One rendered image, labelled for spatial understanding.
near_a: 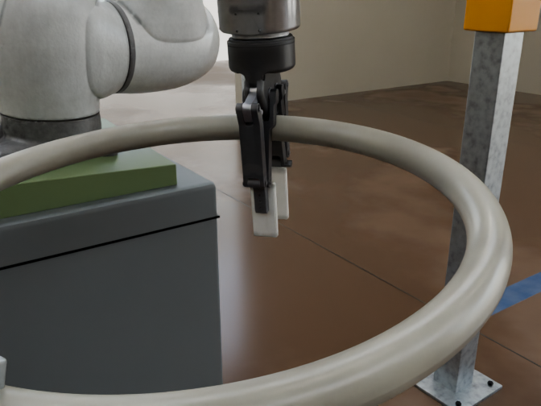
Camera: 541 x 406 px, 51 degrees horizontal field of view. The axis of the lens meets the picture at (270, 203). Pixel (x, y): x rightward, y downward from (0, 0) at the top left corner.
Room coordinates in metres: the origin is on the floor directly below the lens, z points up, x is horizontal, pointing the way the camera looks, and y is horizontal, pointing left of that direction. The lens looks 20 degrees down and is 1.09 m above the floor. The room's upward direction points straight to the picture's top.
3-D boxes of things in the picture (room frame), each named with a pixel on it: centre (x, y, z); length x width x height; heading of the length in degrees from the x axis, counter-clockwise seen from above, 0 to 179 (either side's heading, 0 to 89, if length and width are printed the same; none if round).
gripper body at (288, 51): (0.66, 0.01, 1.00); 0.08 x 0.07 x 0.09; 164
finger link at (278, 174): (0.69, -0.01, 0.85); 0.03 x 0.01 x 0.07; 74
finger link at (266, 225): (0.64, 0.01, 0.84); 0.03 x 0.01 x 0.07; 74
